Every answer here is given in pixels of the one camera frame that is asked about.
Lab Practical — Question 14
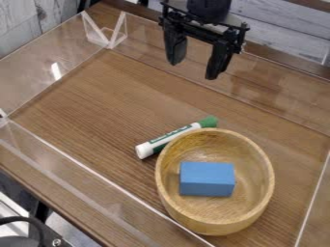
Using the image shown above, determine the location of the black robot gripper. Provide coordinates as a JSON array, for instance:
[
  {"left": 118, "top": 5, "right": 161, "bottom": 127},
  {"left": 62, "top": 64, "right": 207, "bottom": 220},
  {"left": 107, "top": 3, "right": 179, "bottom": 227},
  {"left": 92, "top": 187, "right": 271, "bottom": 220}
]
[{"left": 161, "top": 0, "right": 250, "bottom": 80}]

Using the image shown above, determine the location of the blue rectangular block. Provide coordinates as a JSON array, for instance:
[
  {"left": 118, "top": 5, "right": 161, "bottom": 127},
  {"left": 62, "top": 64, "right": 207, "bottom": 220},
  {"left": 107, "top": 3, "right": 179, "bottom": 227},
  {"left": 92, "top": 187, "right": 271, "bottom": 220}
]
[{"left": 179, "top": 161, "right": 237, "bottom": 197}]

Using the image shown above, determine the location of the brown wooden bowl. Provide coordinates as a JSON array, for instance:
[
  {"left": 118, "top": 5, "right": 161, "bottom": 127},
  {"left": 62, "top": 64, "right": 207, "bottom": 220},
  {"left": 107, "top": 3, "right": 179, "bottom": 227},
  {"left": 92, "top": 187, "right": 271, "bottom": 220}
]
[{"left": 155, "top": 128, "right": 275, "bottom": 235}]

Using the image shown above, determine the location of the green and white marker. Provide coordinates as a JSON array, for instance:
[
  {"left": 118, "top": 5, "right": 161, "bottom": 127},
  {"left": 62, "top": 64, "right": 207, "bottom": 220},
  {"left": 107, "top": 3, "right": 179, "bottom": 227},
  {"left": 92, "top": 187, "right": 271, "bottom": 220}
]
[{"left": 135, "top": 116, "right": 218, "bottom": 159}]

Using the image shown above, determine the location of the clear acrylic corner bracket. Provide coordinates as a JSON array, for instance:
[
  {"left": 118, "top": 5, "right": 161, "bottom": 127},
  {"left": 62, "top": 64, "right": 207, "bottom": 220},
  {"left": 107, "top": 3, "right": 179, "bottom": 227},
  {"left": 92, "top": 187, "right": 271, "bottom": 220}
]
[{"left": 82, "top": 12, "right": 129, "bottom": 49}]

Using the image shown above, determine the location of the clear acrylic barrier wall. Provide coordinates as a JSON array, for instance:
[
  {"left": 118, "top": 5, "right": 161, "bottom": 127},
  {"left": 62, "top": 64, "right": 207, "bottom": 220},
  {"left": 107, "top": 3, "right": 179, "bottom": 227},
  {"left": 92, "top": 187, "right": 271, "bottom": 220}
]
[{"left": 0, "top": 110, "right": 215, "bottom": 247}]

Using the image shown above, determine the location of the black metal mount base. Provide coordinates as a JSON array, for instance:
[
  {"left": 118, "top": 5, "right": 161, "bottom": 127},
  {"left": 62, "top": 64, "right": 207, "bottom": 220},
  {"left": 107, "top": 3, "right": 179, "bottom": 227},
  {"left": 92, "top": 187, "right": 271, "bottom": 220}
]
[{"left": 0, "top": 222, "right": 74, "bottom": 247}]

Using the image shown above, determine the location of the black cable at corner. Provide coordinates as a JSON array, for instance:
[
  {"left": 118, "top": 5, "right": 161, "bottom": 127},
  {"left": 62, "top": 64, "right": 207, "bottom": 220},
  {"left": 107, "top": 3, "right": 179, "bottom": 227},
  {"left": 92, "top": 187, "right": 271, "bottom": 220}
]
[{"left": 0, "top": 215, "right": 47, "bottom": 247}]

